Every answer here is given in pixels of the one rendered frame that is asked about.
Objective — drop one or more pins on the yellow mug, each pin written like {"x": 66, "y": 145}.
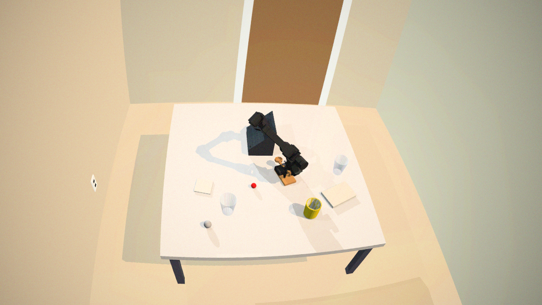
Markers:
{"x": 312, "y": 208}

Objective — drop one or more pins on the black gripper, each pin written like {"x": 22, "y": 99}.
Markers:
{"x": 283, "y": 170}

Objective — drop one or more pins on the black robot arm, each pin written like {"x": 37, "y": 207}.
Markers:
{"x": 291, "y": 152}

